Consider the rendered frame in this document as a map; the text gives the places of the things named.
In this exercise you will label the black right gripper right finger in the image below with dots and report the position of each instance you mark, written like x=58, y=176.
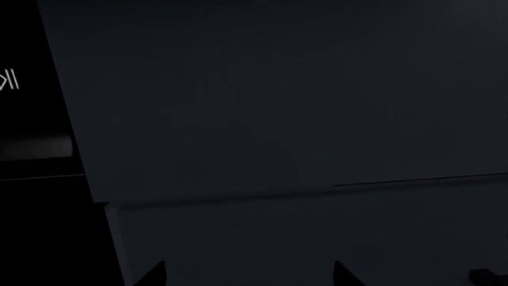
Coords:
x=343, y=275

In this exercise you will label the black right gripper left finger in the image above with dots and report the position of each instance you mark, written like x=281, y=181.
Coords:
x=156, y=275

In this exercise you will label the black dishwasher control panel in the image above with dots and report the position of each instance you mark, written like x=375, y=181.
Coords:
x=28, y=119

